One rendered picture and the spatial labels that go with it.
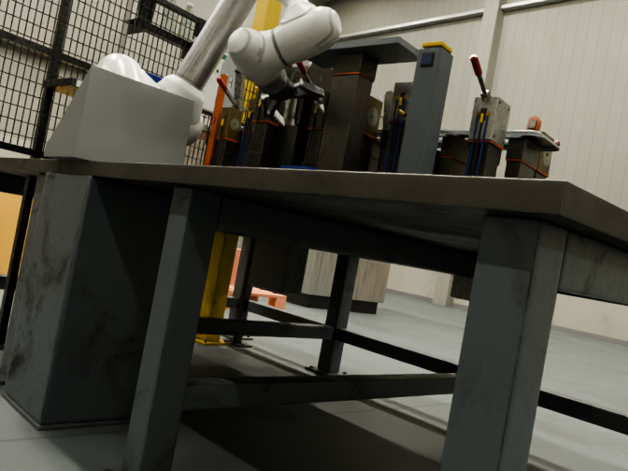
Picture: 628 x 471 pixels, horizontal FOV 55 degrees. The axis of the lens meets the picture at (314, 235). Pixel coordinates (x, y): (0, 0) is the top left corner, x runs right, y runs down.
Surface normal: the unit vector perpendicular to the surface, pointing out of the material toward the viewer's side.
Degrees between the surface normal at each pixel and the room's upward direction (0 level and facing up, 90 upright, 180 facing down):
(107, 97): 90
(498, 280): 90
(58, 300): 90
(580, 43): 90
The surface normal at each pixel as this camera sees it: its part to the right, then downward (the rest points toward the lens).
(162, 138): 0.67, 0.11
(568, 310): -0.71, -0.14
